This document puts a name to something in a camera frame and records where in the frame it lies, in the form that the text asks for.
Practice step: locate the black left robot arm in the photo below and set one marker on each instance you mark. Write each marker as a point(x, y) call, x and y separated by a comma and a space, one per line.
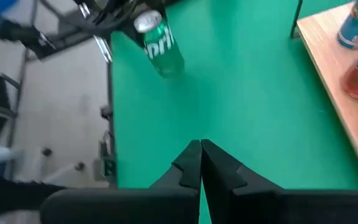
point(110, 12)

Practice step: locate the small grey table camera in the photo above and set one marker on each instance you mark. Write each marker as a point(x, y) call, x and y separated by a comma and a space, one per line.
point(107, 166)

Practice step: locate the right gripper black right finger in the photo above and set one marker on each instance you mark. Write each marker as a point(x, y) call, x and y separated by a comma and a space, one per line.
point(291, 207)

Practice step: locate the green table mat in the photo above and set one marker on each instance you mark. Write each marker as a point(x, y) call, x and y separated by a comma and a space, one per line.
point(244, 93)

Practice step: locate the green Sprite soda can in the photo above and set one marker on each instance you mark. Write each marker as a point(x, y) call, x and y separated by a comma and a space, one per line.
point(162, 49)

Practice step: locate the silver metal bracket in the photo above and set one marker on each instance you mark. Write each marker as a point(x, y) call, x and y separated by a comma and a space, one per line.
point(102, 49)

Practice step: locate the small black edge mount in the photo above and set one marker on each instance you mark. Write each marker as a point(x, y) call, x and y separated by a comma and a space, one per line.
point(106, 112)

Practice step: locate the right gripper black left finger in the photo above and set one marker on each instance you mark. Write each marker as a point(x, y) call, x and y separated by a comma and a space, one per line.
point(120, 205)

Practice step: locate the black caster wheel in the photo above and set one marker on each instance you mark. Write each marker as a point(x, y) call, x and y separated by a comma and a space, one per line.
point(47, 152)
point(79, 166)

